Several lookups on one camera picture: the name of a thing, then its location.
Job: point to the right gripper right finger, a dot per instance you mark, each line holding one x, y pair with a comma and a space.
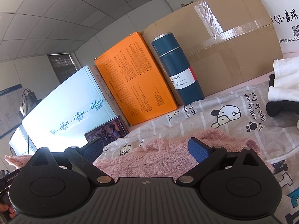
208, 158

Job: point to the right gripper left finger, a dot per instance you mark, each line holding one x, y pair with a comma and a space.
82, 160

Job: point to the pink knitted sweater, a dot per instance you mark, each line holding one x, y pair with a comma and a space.
170, 158

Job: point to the person's left hand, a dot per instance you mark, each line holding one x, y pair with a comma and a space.
9, 209

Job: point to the light blue Cabau carton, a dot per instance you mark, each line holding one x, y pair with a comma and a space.
80, 104

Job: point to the smartphone with lit screen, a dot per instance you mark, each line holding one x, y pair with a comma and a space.
109, 131

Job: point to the cartoon print bed sheet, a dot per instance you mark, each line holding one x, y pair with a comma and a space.
240, 114

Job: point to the black device on cartons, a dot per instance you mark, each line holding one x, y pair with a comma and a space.
29, 98

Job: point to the black sock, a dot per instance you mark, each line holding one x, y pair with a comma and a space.
274, 106

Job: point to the dark blue vacuum bottle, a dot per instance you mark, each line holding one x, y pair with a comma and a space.
178, 68

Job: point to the dark window blind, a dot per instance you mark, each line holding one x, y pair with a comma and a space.
63, 66

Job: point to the orange cardboard box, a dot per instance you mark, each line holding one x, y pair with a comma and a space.
135, 80

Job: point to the white garment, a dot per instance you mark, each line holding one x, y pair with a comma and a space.
285, 86

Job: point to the large brown cardboard box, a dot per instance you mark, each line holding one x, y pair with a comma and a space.
227, 42

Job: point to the white paper shopping bag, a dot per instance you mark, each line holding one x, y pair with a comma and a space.
284, 16

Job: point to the wall notice board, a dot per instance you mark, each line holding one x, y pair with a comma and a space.
10, 102

